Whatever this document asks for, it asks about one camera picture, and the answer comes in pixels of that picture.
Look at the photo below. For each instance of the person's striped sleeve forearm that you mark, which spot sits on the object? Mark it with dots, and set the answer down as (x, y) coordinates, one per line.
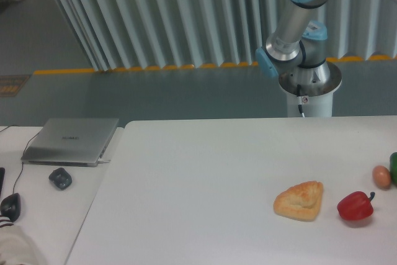
(16, 246)

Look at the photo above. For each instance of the red bell pepper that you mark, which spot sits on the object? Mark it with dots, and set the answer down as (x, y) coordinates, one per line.
(356, 206)

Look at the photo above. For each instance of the green bell pepper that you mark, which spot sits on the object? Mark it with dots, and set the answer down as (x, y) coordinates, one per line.
(393, 167)

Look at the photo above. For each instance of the silver closed laptop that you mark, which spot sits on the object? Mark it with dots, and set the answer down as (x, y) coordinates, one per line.
(71, 141)

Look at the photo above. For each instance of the folded grey partition screen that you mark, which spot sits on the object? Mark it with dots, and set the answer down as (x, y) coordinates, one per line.
(144, 33)

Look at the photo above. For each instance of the triangular pastry bread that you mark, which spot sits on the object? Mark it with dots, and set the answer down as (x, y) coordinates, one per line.
(300, 202)

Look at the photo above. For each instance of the dark earbuds case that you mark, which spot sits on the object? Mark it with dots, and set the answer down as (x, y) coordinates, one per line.
(60, 178)

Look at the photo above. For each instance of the yellow floor warning sticker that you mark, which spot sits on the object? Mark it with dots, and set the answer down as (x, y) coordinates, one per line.
(12, 84)

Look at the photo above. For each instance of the brown egg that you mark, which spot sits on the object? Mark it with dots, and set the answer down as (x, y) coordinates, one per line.
(381, 177)

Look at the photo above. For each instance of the black keyboard edge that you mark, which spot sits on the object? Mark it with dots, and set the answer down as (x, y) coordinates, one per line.
(2, 175)

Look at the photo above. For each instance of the black computer mouse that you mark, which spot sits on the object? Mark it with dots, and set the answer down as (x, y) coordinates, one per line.
(11, 207)

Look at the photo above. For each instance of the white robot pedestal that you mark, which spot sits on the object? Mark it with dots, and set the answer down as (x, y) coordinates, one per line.
(309, 92)

